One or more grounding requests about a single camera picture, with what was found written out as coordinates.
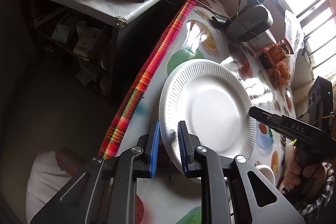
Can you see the white paper cup container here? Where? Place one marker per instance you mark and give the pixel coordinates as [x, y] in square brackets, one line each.
[263, 40]

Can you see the plaid cloth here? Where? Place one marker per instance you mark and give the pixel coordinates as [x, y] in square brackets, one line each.
[117, 129]

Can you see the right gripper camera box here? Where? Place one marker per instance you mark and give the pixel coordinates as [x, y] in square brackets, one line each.
[320, 105]

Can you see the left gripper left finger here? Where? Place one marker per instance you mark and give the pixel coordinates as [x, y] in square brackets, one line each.
[105, 191]

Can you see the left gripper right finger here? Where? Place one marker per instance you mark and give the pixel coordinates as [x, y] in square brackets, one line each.
[233, 190]

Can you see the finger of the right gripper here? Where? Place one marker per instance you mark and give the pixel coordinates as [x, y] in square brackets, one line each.
[312, 143]

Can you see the red label jar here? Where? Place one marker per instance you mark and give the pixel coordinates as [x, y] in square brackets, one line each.
[273, 54]

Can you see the white cloth bundle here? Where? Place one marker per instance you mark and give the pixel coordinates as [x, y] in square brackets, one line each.
[51, 170]

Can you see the grey portable heater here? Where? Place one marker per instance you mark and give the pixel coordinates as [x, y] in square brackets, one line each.
[251, 20]

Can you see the white paper plate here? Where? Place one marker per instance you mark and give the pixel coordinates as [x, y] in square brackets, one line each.
[214, 105]

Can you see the person right hand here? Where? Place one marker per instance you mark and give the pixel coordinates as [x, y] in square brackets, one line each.
[294, 174]

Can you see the beige paper bowl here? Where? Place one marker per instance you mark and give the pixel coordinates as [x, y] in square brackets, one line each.
[267, 172]

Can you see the plastic bag of oranges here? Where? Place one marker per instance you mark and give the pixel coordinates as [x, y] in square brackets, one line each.
[283, 71]

